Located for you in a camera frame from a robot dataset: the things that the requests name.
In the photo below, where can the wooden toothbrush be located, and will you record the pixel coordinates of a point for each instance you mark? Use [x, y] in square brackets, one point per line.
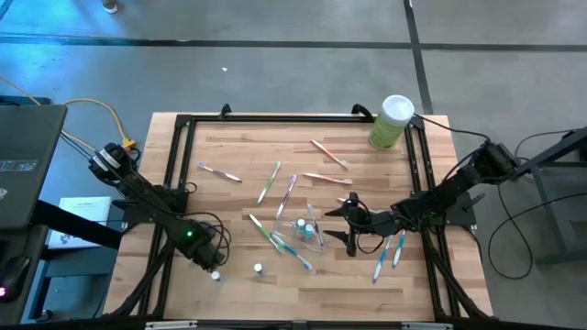
[329, 153]
[326, 178]

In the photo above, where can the black laptop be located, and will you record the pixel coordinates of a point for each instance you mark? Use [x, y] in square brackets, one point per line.
[27, 160]

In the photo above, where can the black aluminium table frame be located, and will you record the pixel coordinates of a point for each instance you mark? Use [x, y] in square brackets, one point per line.
[275, 118]

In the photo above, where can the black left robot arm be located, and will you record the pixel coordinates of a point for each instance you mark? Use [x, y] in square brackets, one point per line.
[147, 194]

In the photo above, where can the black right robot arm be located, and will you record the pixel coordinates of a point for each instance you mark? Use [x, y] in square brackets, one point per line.
[449, 188]

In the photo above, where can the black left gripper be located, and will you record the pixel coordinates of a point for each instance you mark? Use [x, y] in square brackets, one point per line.
[211, 256]

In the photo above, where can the black computer mouse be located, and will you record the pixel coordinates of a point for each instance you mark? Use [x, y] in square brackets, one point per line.
[14, 275]

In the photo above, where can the person's shoe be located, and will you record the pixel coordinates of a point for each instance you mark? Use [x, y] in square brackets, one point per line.
[110, 6]

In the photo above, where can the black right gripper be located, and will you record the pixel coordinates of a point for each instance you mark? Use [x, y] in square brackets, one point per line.
[376, 223]

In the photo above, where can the green disinfecting wipes canister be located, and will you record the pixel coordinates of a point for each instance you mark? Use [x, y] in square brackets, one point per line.
[390, 124]

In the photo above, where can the grey metal bracket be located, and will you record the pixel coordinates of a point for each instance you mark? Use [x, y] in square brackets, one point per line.
[172, 325]
[426, 326]

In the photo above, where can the blue mouthwash bottle white cap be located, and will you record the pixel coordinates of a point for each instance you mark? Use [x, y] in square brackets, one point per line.
[309, 228]
[215, 275]
[258, 267]
[300, 224]

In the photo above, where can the black diagonal bar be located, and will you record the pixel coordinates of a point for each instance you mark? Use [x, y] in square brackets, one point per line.
[78, 224]

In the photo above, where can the clear acrylic organizer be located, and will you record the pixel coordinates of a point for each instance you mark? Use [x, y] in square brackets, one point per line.
[293, 234]

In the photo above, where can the white paper booklet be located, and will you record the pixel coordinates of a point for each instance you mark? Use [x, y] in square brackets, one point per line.
[87, 211]

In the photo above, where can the green white toothbrush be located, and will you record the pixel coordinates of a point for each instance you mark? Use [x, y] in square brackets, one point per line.
[263, 231]
[269, 182]

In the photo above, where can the grey metal side table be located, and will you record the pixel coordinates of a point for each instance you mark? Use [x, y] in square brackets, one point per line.
[550, 153]

